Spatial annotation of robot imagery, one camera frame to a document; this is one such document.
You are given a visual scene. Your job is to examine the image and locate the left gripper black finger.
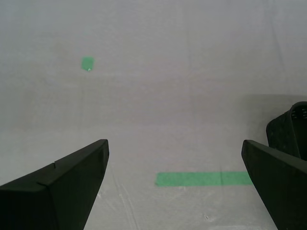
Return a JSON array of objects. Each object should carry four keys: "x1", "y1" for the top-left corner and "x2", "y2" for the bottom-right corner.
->
[
  {"x1": 0, "y1": 139, "x2": 110, "y2": 230},
  {"x1": 241, "y1": 139, "x2": 307, "y2": 230}
]

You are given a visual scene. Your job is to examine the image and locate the black perforated plastic basket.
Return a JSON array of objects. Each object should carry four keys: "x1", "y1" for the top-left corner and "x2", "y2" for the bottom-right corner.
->
[{"x1": 265, "y1": 101, "x2": 307, "y2": 161}]

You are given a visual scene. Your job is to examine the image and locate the long green tape strip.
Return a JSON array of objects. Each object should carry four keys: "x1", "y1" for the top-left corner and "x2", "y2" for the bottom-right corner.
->
[{"x1": 155, "y1": 171, "x2": 254, "y2": 187}]

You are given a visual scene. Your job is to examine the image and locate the small green tape mark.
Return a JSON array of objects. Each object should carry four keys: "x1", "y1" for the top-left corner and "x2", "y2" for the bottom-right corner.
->
[{"x1": 81, "y1": 56, "x2": 95, "y2": 72}]

